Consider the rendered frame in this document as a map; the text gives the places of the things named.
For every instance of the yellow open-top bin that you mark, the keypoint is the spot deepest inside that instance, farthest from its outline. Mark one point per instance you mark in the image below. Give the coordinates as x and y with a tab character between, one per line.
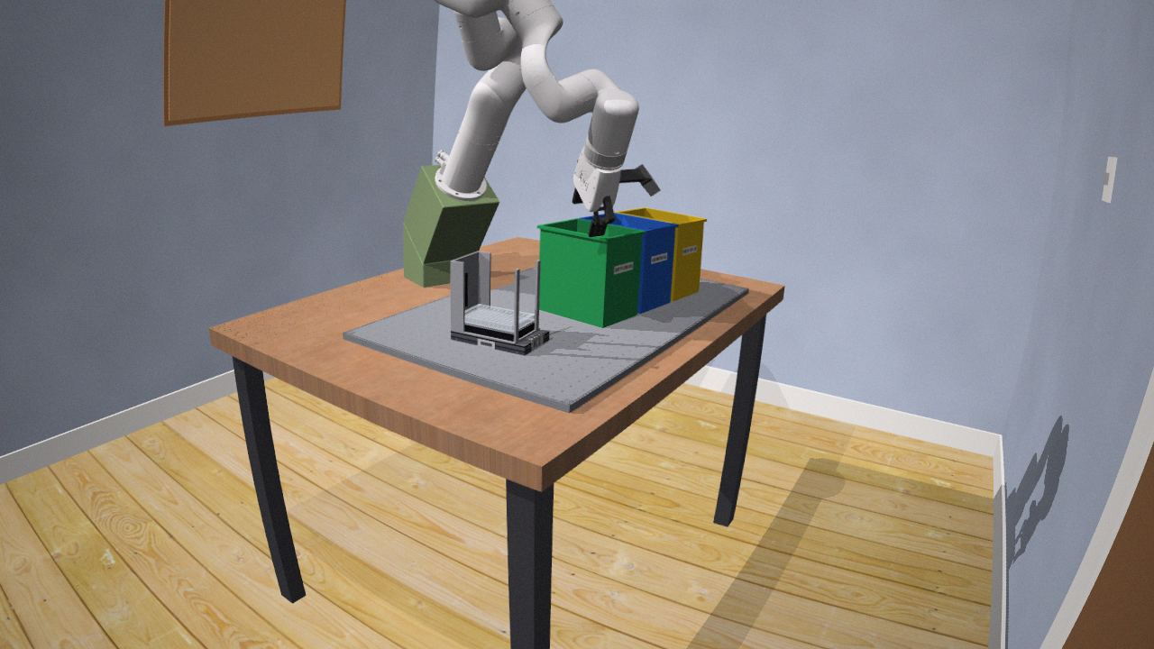
687	248

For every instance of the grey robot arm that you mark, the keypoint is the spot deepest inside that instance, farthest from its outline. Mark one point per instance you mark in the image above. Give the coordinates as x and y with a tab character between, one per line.
495	44

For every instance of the blue open bin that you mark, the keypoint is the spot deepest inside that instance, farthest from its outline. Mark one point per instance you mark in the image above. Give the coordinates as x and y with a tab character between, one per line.
656	266

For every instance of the green bin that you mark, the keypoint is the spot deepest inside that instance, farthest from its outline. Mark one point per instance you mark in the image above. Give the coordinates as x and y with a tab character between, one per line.
594	280

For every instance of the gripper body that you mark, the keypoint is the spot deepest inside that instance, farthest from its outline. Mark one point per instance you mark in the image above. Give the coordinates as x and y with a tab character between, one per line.
593	183

